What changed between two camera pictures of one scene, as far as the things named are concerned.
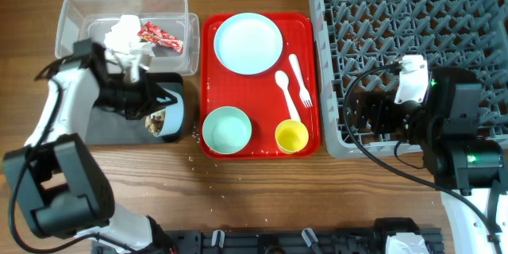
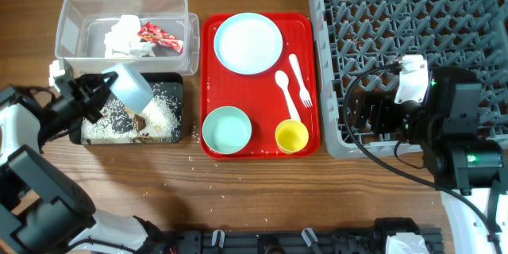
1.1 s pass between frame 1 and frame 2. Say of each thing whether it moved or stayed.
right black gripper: stayed
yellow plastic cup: stayed
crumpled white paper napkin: stayed
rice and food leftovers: moved
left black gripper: moved
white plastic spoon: stayed
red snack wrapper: stayed
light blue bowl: moved
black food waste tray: stayed
